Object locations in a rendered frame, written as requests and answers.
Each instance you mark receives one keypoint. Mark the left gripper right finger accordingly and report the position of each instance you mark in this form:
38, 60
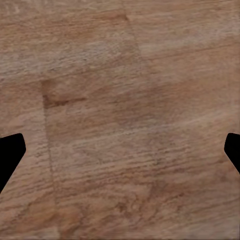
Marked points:
232, 149

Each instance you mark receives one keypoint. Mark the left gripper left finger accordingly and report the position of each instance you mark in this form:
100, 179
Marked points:
12, 149

